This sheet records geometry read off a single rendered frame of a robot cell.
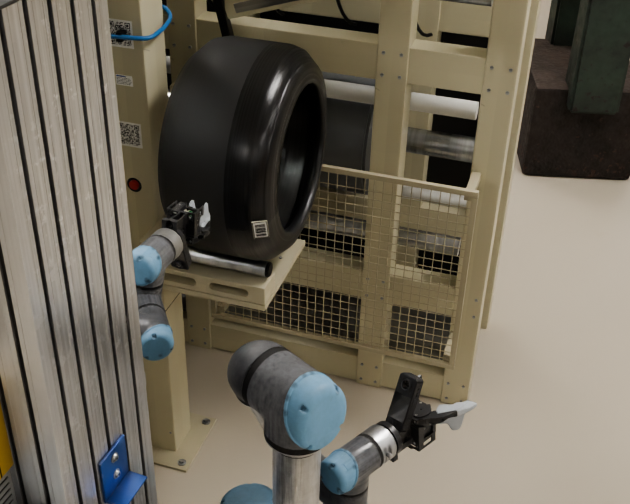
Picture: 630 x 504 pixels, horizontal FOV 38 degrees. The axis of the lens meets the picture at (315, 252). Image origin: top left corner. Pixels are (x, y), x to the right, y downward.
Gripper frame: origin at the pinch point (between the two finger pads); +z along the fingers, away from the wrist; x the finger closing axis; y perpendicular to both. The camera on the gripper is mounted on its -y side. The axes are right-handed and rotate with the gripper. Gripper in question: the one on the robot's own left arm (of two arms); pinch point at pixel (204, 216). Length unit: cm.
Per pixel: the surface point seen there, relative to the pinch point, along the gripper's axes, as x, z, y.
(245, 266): -1.9, 25.3, -25.5
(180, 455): 26, 43, -114
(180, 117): 12.0, 12.3, 19.7
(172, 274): 21.4, 27.3, -34.2
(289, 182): -2, 60, -13
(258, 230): -10.1, 11.6, -6.7
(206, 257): 10.0, 25.5, -25.3
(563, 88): -74, 288, -33
